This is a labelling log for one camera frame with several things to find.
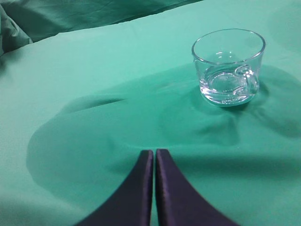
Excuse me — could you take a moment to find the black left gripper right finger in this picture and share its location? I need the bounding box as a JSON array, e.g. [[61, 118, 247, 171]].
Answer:
[[156, 149, 237, 226]]

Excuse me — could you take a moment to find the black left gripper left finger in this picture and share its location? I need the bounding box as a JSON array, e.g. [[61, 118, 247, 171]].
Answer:
[[77, 150, 153, 226]]

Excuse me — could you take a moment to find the green tablecloth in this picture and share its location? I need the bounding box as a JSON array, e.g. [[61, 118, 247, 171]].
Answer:
[[0, 0, 301, 226]]

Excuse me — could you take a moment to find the clear glass mug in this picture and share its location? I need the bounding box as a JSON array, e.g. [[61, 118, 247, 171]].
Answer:
[[191, 28, 266, 107]]

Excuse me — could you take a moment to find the green backdrop cloth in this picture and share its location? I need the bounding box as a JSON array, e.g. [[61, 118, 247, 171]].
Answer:
[[0, 0, 193, 54]]

